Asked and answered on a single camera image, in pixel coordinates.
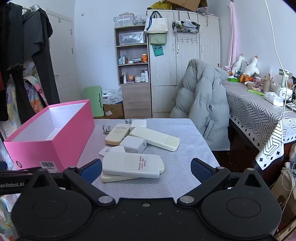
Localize floral quilt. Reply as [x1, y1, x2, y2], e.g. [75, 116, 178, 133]
[0, 61, 49, 163]

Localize white door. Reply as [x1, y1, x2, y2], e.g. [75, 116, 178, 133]
[46, 10, 81, 102]

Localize pink curtain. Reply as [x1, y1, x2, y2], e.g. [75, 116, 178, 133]
[228, 1, 238, 65]

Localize clear storage bin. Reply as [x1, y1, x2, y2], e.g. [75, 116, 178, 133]
[113, 13, 135, 27]

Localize white printed packages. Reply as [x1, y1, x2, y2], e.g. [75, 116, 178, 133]
[102, 88, 122, 104]

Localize white goose plush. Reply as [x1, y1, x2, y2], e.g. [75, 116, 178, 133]
[231, 54, 245, 76]

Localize cardboard box on floor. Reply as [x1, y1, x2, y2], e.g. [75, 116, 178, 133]
[103, 103, 125, 119]

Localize green folding table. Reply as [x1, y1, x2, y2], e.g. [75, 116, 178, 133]
[83, 86, 104, 118]

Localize orange bottle on shelf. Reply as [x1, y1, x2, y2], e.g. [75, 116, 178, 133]
[142, 54, 148, 62]

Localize hanging dark clothes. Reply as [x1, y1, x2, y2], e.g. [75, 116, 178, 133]
[0, 0, 61, 122]

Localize grey puffer jacket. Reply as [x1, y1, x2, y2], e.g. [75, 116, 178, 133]
[170, 59, 230, 151]

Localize cardboard box atop wardrobe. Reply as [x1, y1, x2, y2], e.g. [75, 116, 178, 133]
[151, 0, 209, 12]

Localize white tote bag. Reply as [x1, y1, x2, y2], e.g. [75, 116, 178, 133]
[144, 11, 168, 34]

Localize long cream remote control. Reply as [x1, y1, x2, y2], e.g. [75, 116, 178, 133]
[129, 126, 180, 152]

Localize over-door wire rack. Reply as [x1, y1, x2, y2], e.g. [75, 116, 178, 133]
[172, 11, 200, 44]

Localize patterned tablecloth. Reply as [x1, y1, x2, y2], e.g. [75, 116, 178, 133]
[221, 80, 295, 170]

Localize pink storage box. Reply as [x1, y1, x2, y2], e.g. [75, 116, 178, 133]
[4, 100, 95, 173]

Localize wooden open shelf unit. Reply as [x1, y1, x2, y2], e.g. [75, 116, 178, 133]
[114, 25, 152, 118]

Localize white TCL remote control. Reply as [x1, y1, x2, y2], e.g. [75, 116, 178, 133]
[102, 152, 165, 178]

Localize teal hanging organizer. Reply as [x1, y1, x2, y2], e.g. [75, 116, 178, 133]
[152, 45, 164, 57]

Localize cream remote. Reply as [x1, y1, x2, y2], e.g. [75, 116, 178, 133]
[100, 173, 137, 183]

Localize white jar on shelf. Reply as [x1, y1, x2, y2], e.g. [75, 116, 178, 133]
[134, 75, 142, 83]

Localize white hanging cable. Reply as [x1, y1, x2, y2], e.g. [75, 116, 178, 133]
[263, 0, 293, 121]

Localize light wood wardrobe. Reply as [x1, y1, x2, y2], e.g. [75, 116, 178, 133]
[149, 10, 221, 118]

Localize green hanging pouch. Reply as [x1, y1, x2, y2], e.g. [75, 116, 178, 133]
[149, 33, 167, 45]

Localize white square charger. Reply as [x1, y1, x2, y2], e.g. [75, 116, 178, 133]
[119, 136, 147, 154]

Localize beige remote control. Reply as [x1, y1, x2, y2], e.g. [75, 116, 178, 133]
[105, 123, 131, 146]

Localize metal key bunch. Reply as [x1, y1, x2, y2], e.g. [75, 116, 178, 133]
[102, 125, 111, 135]

